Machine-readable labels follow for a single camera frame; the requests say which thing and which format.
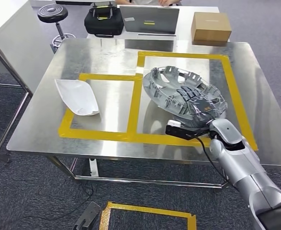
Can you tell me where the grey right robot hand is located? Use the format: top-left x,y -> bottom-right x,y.
177,85 -> 227,128

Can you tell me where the grey plastic wheel cover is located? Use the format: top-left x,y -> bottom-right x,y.
143,66 -> 228,129

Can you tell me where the yellow tape on workbench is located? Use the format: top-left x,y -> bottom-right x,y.
58,50 -> 258,151

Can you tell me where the stainless steel workbench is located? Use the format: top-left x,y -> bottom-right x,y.
7,38 -> 281,195

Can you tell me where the white curved plastic part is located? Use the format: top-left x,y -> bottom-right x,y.
54,79 -> 100,116

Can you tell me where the brown cardboard box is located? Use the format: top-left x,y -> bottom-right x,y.
191,12 -> 232,47

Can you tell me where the grey laptop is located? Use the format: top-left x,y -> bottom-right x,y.
119,5 -> 180,41

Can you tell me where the yellow floor tape square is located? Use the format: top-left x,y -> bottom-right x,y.
99,201 -> 197,230

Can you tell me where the black carry bag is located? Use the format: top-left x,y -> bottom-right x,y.
84,2 -> 125,38

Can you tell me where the white power strip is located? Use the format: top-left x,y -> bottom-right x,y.
88,158 -> 100,178

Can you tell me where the grey metal plate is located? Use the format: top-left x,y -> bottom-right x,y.
73,201 -> 101,230

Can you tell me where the black round stool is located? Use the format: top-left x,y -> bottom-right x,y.
37,4 -> 76,53

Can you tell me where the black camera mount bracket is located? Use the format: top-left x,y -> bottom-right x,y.
165,125 -> 211,141

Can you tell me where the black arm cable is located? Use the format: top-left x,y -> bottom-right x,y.
196,136 -> 229,188

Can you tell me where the long black floor cable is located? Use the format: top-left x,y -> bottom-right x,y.
82,181 -> 94,205

